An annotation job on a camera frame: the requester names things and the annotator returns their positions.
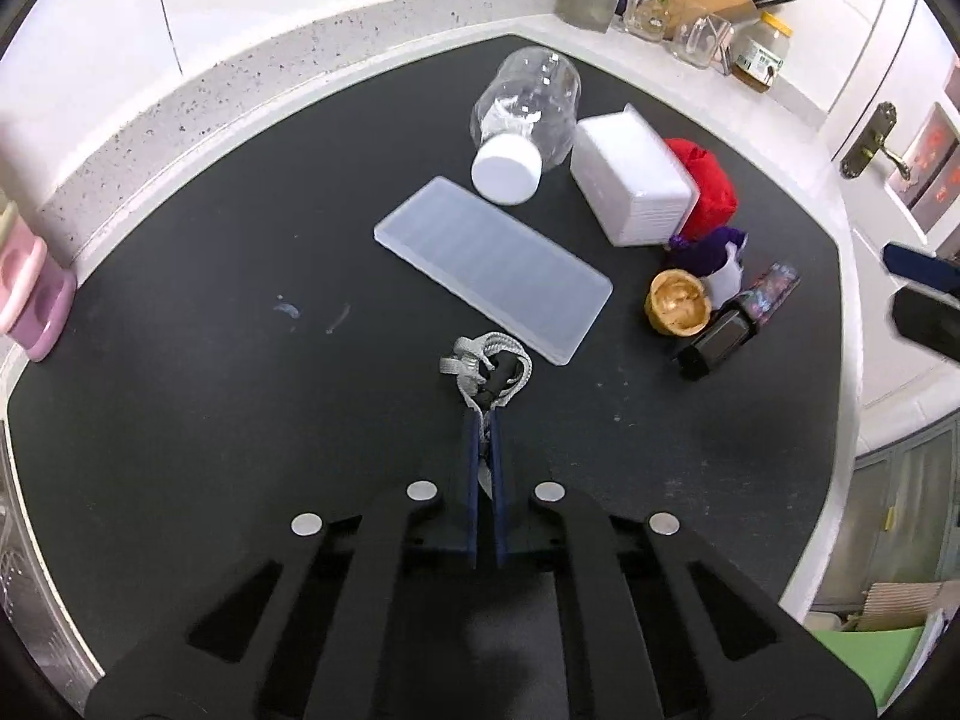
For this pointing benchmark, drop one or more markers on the cardboard sheets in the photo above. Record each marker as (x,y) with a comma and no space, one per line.
(896,604)

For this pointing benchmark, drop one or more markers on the clear glass cup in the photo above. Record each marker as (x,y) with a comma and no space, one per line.
(646,11)

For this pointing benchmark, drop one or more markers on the white crumpled paper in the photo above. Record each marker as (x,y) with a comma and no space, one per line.
(724,285)

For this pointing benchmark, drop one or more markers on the pink plastic container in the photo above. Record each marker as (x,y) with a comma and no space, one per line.
(34,292)

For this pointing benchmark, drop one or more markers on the green board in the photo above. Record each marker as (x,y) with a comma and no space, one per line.
(870,664)

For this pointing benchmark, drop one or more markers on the framed red picture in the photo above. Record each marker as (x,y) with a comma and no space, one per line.
(934,157)

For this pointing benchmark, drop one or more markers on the jar with yellow lid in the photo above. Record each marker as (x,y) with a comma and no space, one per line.
(761,52)

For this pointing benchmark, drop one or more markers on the colourful patterned packet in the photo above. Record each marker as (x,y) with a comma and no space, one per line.
(769,292)

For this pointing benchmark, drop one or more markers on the clear plastic bottle white cap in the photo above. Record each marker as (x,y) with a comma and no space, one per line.
(532,97)

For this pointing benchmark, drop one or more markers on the white door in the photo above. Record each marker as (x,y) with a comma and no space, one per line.
(862,52)

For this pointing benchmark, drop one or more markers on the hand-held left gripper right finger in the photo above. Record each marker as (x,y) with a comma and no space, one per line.
(499,480)

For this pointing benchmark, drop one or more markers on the translucent plastic lid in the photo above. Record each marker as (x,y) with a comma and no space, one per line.
(487,262)

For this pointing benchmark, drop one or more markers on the red cloth bag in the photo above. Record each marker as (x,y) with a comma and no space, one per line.
(712,195)

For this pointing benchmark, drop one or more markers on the grey cabinet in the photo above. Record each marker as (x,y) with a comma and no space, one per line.
(900,525)

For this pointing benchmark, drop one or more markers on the purple wrapper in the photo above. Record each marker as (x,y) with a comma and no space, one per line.
(709,251)

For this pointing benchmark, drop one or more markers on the black table mat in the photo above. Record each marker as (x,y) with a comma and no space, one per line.
(225,360)

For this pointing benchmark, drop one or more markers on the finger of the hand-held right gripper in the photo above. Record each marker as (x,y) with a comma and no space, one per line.
(922,266)
(926,326)

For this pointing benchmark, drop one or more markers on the white plastic container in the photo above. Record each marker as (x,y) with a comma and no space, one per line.
(630,180)

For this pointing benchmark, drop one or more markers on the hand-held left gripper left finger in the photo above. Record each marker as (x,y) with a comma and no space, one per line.
(471,480)

